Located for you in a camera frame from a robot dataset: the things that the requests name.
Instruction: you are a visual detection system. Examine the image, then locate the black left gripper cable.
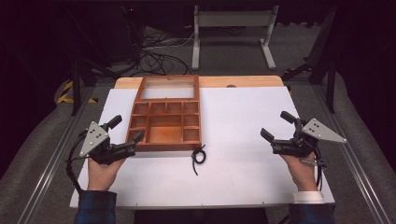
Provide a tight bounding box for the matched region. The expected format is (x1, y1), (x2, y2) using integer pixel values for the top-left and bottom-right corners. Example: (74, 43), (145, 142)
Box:
(64, 129), (92, 193)

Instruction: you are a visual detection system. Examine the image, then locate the black cord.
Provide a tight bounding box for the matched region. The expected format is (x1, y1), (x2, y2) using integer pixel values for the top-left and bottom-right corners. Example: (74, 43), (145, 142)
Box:
(191, 144), (207, 176)

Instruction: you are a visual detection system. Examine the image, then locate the person's left hand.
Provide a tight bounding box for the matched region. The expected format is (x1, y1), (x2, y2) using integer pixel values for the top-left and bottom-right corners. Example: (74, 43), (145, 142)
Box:
(87, 157), (127, 192)

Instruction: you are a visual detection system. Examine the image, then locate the white table mat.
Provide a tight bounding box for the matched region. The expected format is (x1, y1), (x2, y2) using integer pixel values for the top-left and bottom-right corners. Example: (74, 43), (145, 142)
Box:
(69, 86), (335, 209)

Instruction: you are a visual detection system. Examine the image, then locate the aluminium rail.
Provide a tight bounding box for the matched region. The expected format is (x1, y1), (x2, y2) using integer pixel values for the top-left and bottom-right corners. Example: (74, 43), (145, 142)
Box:
(17, 87), (96, 224)
(312, 83), (391, 224)

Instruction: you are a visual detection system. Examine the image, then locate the person's right hand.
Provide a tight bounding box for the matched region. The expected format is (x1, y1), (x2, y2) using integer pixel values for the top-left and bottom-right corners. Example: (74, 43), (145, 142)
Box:
(279, 151), (319, 192)

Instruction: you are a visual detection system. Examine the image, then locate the bundle of black floor cables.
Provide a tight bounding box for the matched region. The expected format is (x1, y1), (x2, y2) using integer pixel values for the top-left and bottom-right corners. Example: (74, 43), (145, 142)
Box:
(129, 26), (194, 77)

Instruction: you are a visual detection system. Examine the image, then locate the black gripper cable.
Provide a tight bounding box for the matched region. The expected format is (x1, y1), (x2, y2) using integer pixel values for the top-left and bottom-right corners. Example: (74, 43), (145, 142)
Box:
(64, 129), (92, 193)
(312, 146), (328, 192)

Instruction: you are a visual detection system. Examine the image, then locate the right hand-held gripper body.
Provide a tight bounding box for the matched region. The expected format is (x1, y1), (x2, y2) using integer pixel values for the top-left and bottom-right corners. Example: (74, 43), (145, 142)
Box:
(270, 118), (348, 159)

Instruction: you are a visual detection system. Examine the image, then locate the black tripod stand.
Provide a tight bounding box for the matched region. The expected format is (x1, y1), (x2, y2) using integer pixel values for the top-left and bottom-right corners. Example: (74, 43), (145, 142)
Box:
(281, 6), (339, 115)
(64, 6), (120, 117)

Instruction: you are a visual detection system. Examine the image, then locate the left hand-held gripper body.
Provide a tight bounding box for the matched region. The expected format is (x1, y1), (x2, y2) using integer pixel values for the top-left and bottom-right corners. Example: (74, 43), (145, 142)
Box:
(78, 120), (137, 166)

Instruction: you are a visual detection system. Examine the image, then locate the white metal frame stand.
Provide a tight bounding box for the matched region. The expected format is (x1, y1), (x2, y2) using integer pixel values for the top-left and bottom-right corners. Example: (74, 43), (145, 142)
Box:
(191, 5), (280, 71)

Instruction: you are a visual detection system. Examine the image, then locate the wooden compartment box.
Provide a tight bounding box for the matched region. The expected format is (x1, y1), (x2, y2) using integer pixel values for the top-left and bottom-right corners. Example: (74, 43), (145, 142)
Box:
(125, 74), (203, 153)

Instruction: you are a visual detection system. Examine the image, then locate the yellow black hazard tape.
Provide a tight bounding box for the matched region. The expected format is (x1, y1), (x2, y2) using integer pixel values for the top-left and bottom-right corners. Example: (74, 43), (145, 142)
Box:
(55, 80), (99, 105)

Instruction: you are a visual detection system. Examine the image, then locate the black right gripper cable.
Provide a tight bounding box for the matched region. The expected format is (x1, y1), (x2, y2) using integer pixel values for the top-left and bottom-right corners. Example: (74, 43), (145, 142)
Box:
(312, 146), (328, 192)

